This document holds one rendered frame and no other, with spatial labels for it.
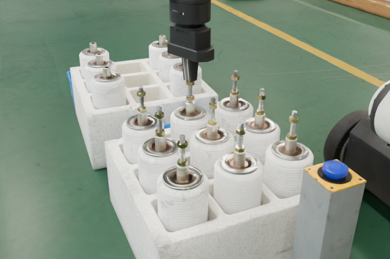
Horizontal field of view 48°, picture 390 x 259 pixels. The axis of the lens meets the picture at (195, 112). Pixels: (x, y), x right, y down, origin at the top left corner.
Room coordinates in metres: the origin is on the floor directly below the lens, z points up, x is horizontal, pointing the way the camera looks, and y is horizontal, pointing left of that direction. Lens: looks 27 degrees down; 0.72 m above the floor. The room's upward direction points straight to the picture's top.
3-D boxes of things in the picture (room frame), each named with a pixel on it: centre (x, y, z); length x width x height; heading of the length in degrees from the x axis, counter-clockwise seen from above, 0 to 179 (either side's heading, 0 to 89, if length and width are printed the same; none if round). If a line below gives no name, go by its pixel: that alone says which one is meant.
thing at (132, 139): (0.88, 0.12, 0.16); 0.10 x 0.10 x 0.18
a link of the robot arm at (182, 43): (0.93, 0.01, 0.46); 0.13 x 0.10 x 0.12; 47
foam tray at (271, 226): (0.82, -0.04, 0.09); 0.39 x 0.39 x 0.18; 24
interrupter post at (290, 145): (0.76, -0.19, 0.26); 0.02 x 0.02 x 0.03
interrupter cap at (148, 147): (0.77, 0.07, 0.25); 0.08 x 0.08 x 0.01
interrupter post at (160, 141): (0.77, 0.07, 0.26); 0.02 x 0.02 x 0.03
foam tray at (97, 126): (1.30, 0.18, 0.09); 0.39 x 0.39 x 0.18; 21
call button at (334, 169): (0.58, -0.22, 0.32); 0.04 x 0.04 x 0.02
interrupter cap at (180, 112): (0.92, 0.01, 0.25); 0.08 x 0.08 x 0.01
